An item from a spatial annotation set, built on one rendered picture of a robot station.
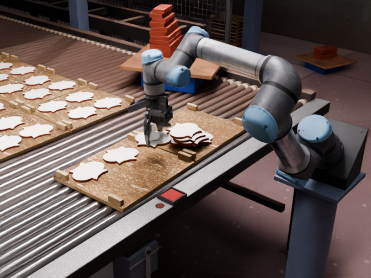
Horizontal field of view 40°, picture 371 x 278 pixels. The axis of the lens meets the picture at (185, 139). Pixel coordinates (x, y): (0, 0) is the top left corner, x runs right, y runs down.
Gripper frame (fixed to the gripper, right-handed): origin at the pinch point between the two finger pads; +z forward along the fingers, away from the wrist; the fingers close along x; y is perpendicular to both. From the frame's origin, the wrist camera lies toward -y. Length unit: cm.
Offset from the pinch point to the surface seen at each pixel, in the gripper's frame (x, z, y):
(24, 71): 60, 11, -111
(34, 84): 46, 11, -93
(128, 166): -8.8, 8.9, -6.9
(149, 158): 0.7, 9.8, -2.9
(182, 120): 38.8, 13.0, -5.0
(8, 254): -66, 6, -16
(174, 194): -18.6, 9.3, 16.6
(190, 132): 16.2, 4.5, 8.4
